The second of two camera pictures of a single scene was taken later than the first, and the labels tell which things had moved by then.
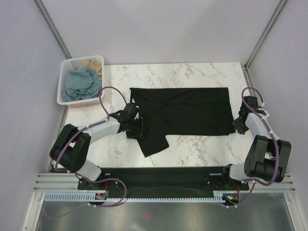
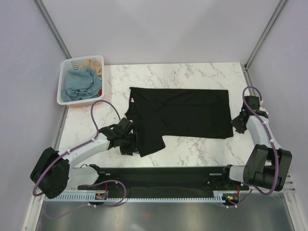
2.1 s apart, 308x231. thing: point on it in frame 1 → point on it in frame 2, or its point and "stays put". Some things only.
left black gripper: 139,132 → 133,147
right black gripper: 240,130 stays put
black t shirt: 181,111 stays put
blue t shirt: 81,84 stays put
